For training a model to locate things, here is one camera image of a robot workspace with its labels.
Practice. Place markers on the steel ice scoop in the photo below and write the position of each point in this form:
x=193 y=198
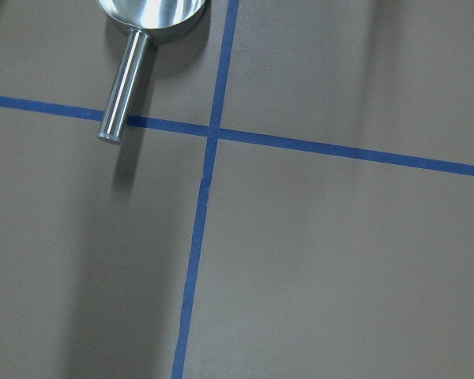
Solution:
x=144 y=23

